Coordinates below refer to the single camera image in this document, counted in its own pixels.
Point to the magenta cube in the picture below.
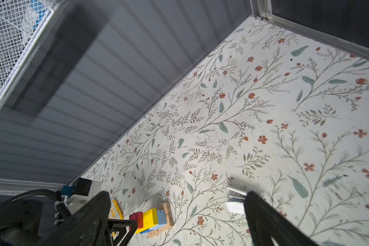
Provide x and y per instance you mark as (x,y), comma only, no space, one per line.
(136,219)

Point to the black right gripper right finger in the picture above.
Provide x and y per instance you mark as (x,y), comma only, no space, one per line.
(267,226)

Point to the light blue cube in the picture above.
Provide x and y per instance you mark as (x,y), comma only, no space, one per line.
(161,216)

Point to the yellow rectangular block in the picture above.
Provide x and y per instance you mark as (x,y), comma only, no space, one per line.
(146,220)

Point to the white wire basket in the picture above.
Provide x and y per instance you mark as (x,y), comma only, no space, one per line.
(23,27)

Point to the white staple remover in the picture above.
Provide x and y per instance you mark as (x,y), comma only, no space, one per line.
(236,200)

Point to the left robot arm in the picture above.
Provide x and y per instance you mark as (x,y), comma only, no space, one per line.
(20,223)

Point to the wood block with holes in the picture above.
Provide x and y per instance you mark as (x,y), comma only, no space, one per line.
(170,222)

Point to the yellow calculator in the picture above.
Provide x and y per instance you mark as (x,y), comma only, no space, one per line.
(115,211)

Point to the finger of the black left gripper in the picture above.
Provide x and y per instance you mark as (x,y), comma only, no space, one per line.
(120,232)

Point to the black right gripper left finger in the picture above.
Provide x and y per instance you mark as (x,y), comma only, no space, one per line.
(87,227)

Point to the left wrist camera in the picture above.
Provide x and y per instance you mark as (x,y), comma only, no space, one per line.
(79,193)

